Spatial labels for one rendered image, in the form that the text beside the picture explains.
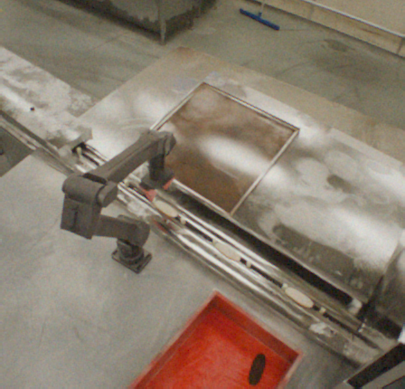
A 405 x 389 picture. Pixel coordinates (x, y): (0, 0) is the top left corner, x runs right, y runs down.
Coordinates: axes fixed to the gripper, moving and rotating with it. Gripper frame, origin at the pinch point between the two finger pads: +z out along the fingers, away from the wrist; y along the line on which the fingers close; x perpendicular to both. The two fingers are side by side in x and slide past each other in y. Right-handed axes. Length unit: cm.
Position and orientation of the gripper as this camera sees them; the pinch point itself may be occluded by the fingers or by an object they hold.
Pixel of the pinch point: (157, 193)
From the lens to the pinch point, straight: 136.6
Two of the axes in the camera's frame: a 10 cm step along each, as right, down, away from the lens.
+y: -6.1, 5.7, -5.5
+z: -0.6, 6.6, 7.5
